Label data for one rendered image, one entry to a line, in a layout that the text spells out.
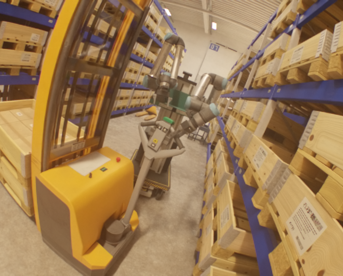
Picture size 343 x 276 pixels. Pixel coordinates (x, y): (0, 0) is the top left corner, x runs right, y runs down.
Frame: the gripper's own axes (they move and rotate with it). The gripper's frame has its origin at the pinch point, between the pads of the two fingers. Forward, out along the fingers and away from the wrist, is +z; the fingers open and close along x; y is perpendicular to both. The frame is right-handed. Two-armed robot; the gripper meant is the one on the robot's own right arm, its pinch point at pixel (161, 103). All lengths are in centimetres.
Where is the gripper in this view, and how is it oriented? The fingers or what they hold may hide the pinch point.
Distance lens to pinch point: 177.4
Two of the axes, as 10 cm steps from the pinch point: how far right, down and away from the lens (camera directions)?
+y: -2.4, 0.4, 9.7
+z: -1.7, 9.8, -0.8
